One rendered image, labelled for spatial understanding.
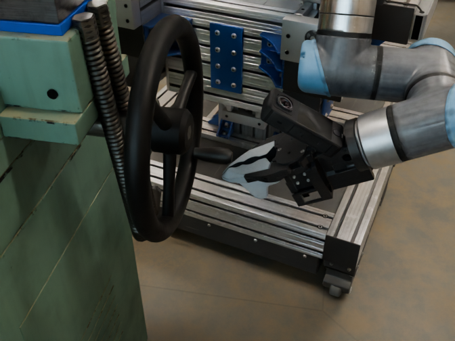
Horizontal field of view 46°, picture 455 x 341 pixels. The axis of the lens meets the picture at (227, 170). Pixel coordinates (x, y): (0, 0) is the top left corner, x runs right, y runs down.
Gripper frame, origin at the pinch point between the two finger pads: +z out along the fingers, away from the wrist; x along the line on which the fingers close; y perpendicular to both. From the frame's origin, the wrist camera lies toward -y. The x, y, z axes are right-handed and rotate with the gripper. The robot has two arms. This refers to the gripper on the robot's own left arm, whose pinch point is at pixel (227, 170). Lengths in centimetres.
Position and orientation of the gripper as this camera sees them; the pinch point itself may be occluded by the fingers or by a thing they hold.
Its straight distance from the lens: 79.3
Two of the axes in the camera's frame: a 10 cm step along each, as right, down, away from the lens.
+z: -8.5, 2.6, 4.6
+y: 4.9, 7.1, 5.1
